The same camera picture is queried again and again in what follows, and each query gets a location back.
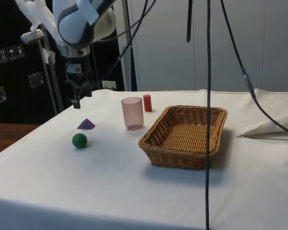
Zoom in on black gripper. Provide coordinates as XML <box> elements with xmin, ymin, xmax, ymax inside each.
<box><xmin>65</xmin><ymin>58</ymin><xmax>93</xmax><ymax>110</ymax></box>

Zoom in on purple triangular block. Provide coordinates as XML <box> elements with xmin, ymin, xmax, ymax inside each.
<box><xmin>77</xmin><ymin>118</ymin><xmax>96</xmax><ymax>130</ymax></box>

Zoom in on red cylinder block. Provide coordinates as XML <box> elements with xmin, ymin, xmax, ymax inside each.
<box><xmin>143</xmin><ymin>94</ymin><xmax>153</xmax><ymax>113</ymax></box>

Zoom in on wicker basket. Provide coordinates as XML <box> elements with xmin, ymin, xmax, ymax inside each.
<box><xmin>138</xmin><ymin>104</ymin><xmax>229</xmax><ymax>171</ymax></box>

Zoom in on grey stand pole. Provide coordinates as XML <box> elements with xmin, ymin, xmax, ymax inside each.
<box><xmin>37</xmin><ymin>39</ymin><xmax>62</xmax><ymax>114</ymax></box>

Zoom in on green ball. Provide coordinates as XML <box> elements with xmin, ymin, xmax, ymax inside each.
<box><xmin>72</xmin><ymin>133</ymin><xmax>88</xmax><ymax>149</ymax></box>

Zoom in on see-through pink cup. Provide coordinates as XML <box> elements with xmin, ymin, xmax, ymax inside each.
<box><xmin>120</xmin><ymin>96</ymin><xmax>145</xmax><ymax>131</ymax></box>

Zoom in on black cabinet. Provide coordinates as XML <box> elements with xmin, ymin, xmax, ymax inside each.
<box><xmin>0</xmin><ymin>0</ymin><xmax>126</xmax><ymax>126</ymax></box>

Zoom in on white stand head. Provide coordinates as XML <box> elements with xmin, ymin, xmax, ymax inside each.
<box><xmin>14</xmin><ymin>0</ymin><xmax>57</xmax><ymax>45</ymax></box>

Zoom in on pale locker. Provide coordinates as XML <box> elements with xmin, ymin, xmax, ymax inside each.
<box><xmin>193</xmin><ymin>0</ymin><xmax>288</xmax><ymax>92</ymax></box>
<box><xmin>131</xmin><ymin>0</ymin><xmax>195</xmax><ymax>92</ymax></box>

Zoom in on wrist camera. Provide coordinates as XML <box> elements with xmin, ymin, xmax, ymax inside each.
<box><xmin>59</xmin><ymin>44</ymin><xmax>91</xmax><ymax>59</ymax></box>

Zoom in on black cable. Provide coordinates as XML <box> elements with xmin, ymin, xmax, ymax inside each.
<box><xmin>219</xmin><ymin>0</ymin><xmax>288</xmax><ymax>138</ymax></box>
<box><xmin>98</xmin><ymin>0</ymin><xmax>150</xmax><ymax>84</ymax></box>
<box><xmin>203</xmin><ymin>0</ymin><xmax>212</xmax><ymax>230</ymax></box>
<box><xmin>92</xmin><ymin>0</ymin><xmax>158</xmax><ymax>45</ymax></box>

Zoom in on black hanging strap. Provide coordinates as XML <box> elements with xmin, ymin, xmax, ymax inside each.
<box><xmin>186</xmin><ymin>0</ymin><xmax>192</xmax><ymax>43</ymax></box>

